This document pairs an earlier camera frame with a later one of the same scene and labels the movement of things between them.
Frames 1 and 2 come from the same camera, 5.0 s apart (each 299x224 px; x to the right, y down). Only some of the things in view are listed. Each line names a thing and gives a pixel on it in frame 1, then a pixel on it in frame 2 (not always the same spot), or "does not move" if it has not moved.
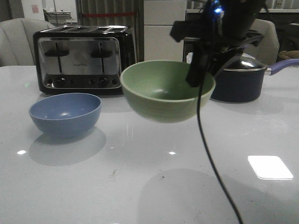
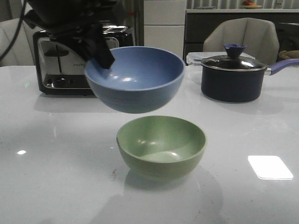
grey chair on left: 16,40 does not move
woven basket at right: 289,54 does not move
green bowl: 156,90 -> 161,148
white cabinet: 159,16 does not move
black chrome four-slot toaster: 88,59 does not move
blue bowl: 66,114 -> 139,80
